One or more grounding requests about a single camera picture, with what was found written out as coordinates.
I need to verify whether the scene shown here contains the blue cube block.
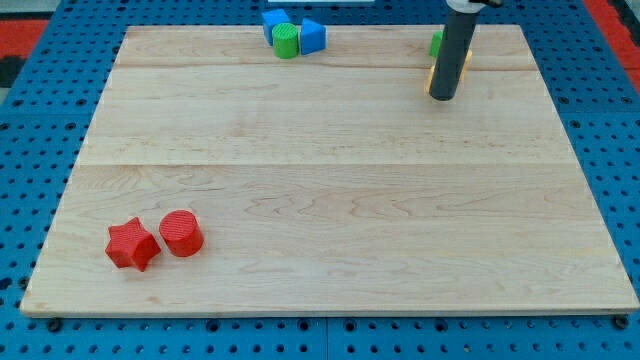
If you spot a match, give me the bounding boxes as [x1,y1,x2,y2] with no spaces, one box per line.
[261,8,290,46]

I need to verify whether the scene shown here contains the yellow heart block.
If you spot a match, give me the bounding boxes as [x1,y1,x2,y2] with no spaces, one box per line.
[424,50,473,94]

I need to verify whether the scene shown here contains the green cylinder block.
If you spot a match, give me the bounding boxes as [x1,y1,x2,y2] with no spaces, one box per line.
[272,23,299,59]

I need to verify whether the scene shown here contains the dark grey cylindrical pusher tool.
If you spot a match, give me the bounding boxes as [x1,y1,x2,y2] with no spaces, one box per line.
[428,0,486,101]

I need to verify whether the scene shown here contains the green block behind tool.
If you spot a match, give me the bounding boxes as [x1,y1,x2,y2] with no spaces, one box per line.
[429,30,444,59]

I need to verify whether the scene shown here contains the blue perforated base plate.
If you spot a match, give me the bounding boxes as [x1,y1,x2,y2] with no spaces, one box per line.
[1,1,639,359]

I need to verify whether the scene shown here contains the red star block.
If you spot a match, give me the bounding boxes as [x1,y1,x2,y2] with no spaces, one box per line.
[105,217,161,272]

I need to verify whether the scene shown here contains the red cylinder block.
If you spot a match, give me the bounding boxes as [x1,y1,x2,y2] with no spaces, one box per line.
[159,209,204,257]

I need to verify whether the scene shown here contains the wooden board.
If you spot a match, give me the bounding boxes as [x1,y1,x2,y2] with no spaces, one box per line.
[21,25,639,318]

